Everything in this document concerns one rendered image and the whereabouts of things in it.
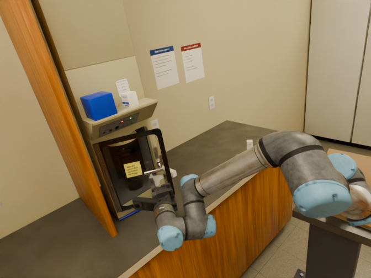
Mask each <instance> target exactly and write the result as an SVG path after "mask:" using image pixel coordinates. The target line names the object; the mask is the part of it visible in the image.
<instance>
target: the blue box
mask: <svg viewBox="0 0 371 278"><path fill-rule="evenodd" d="M80 99H81V102H82V105H83V108H84V111H85V113H86V116H87V118H89V119H92V120H94V121H98V120H100V119H103V118H106V117H108V116H112V115H115V114H117V113H118V112H117V109H116V106H115V102H114V99H113V95H112V93H110V92H104V91H101V92H97V93H93V94H90V95H86V96H83V97H80Z"/></svg>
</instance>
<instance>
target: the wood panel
mask: <svg viewBox="0 0 371 278"><path fill-rule="evenodd" d="M0 16H1V18H2V20H3V23H4V25H5V27H6V30H7V32H8V34H9V37H10V39H11V41H12V43H13V46H14V48H15V50H16V52H17V55H18V57H19V59H20V62H21V64H22V66H23V68H24V71H25V73H26V76H27V78H28V80H29V82H30V85H31V87H32V89H33V91H34V94H35V96H36V98H37V100H38V103H39V105H40V107H41V110H42V112H43V114H44V116H45V119H46V121H47V124H48V126H49V128H50V130H51V133H52V135H53V137H54V139H55V142H56V144H57V146H58V148H59V151H60V153H61V155H62V158H63V160H64V162H65V165H66V167H67V169H68V172H69V174H70V176H71V178H72V181H73V183H74V185H75V187H76V190H77V192H78V194H79V197H80V198H81V199H82V201H83V202H84V203H85V204H86V206H87V207H88V208H89V209H90V211H91V212H92V213H93V214H94V216H95V217H96V218H97V220H98V221H99V222H100V223H101V225H102V226H103V227H104V228H105V230H106V231H107V232H108V233H109V235H110V236H111V237H112V238H113V237H115V236H116V235H118V233H117V231H116V228H115V225H114V223H113V220H112V217H111V215H110V213H109V210H108V207H107V204H106V202H105V199H104V197H103V194H102V191H101V189H100V187H99V184H98V181H97V178H96V176H95V173H94V171H93V168H92V166H91V163H90V161H89V158H88V155H87V152H86V150H85V147H84V145H83V142H82V140H81V137H80V134H79V132H78V129H77V126H76V124H75V121H74V119H73V116H72V114H71V111H70V108H69V106H68V103H67V100H66V98H65V95H64V93H63V90H62V88H61V84H60V82H59V79H58V77H57V74H56V72H55V69H54V66H53V64H52V62H51V58H50V56H49V53H48V51H47V48H46V46H45V43H44V41H43V37H42V36H41V32H40V30H39V27H38V25H37V22H36V20H35V17H34V15H33V11H32V9H31V7H30V4H29V1H28V0H0Z"/></svg>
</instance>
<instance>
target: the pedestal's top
mask: <svg viewBox="0 0 371 278"><path fill-rule="evenodd" d="M292 217H295V218H297V219H300V220H302V221H305V222H307V223H310V224H313V225H315V226H318V227H320V228H323V229H325V230H328V231H330V232H333V233H335V234H338V235H341V236H343V237H346V238H348V239H351V240H354V241H356V242H358V243H361V244H364V245H367V246H369V247H371V231H370V230H368V229H365V228H362V227H360V226H356V227H352V226H351V225H350V224H349V223H348V222H347V221H344V220H341V219H339V218H337V217H333V216H329V217H323V218H319V217H317V218H310V217H306V216H304V215H302V214H301V213H300V212H299V210H298V208H297V206H295V207H294V209H293V214H292Z"/></svg>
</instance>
